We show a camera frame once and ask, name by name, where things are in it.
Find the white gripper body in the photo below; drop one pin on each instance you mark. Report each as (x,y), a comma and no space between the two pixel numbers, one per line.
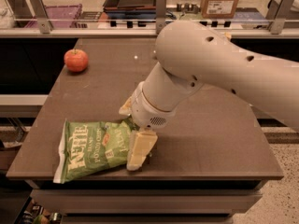
(146,112)

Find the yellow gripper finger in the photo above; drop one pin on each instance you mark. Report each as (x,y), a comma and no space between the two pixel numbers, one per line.
(140,145)
(125,109)

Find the green jalapeno kettle chip bag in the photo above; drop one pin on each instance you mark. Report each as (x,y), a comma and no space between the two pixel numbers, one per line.
(90,147)

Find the left metal rail bracket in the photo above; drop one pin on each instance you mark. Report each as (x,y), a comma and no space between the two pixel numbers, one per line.
(43,22)

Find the right metal rail bracket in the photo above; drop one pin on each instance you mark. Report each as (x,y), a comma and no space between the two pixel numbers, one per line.
(277,23)

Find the middle metal rail bracket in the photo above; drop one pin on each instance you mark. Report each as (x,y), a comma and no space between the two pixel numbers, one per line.
(160,15)

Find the dark tray stack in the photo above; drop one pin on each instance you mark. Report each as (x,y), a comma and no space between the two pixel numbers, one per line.
(130,9)

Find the purple plastic crate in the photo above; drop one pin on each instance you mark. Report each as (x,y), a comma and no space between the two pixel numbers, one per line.
(64,16)

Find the cardboard box with label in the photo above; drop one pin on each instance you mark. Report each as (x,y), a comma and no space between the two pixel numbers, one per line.
(218,9)

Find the red apple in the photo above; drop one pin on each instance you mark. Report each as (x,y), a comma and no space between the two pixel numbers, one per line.
(76,60)

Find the metal rail bracket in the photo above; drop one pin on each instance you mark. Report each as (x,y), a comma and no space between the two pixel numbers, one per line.
(160,15)
(277,23)
(43,22)

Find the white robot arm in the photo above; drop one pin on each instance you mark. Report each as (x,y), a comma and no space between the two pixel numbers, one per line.
(190,55)

